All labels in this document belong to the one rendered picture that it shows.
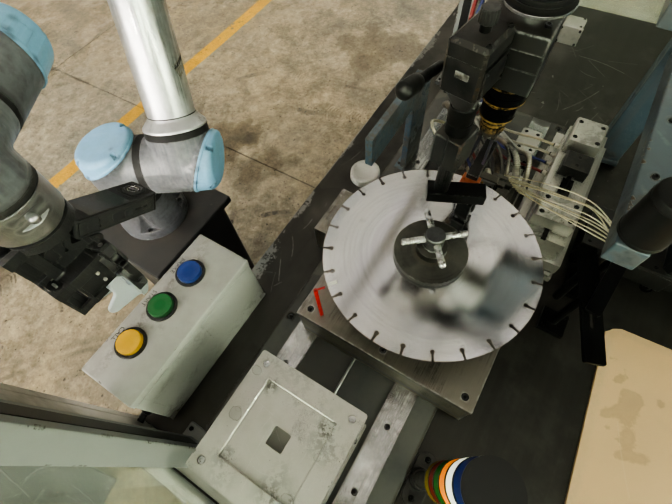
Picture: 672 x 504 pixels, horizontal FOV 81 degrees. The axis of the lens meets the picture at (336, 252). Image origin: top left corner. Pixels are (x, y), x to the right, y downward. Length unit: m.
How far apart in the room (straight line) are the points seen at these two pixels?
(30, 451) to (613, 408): 0.80
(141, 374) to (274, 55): 2.27
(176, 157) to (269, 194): 1.17
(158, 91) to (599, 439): 0.93
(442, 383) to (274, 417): 0.26
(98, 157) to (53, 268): 0.36
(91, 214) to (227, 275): 0.26
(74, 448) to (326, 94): 2.12
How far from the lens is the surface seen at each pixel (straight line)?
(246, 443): 0.61
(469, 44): 0.43
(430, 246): 0.58
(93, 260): 0.52
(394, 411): 0.73
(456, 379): 0.66
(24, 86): 0.47
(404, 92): 0.43
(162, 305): 0.70
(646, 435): 0.87
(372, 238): 0.62
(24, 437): 0.42
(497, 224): 0.67
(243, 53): 2.76
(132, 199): 0.55
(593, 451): 0.82
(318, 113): 2.25
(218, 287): 0.68
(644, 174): 0.69
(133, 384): 0.69
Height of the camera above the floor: 1.48
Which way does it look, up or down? 61 degrees down
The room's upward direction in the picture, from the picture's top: 7 degrees counter-clockwise
